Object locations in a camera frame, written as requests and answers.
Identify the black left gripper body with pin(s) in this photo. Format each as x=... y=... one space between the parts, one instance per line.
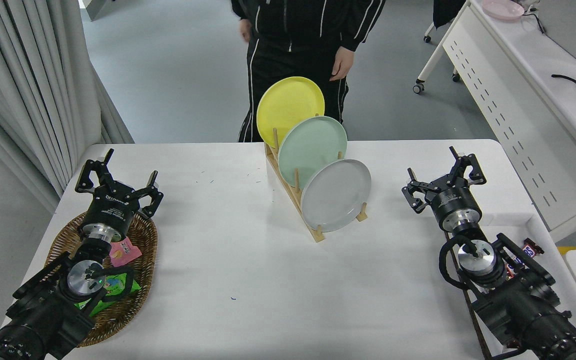
x=110 y=207

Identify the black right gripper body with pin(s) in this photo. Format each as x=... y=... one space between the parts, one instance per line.
x=455 y=202

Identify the grey plate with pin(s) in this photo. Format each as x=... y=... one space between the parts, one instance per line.
x=335 y=195

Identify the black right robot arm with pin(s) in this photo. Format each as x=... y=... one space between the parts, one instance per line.
x=518 y=300

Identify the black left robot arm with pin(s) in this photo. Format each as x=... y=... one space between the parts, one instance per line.
x=43 y=315

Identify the wooden plate rack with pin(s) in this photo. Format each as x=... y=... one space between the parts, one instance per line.
x=318 y=236

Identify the pale green plate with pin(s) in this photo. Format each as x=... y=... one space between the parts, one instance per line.
x=313 y=145

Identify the yellow plate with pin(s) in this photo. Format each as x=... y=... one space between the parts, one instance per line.
x=283 y=107

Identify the pink plate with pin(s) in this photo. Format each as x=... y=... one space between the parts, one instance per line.
x=503 y=9

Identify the person's left hand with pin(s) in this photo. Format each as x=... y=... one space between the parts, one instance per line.
x=343 y=62

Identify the person's right hand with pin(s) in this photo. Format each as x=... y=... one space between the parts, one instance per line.
x=245 y=31

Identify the pink snack packet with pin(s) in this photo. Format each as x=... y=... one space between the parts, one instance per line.
x=123 y=252

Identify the brown wicker basket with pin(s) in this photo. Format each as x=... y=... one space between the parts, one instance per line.
x=145 y=250

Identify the white tray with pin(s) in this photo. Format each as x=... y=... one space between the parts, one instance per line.
x=510 y=227

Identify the green snack packet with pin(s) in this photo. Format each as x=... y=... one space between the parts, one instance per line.
x=115 y=287

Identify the Snickers bar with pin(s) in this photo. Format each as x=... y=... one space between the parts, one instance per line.
x=532 y=248

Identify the white desk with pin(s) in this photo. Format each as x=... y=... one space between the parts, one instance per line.
x=518 y=60

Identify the white curtain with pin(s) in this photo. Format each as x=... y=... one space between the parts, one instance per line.
x=18 y=75

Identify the grey laptop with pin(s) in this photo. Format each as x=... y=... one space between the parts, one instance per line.
x=573 y=25

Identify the person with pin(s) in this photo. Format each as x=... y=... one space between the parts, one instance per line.
x=293 y=55

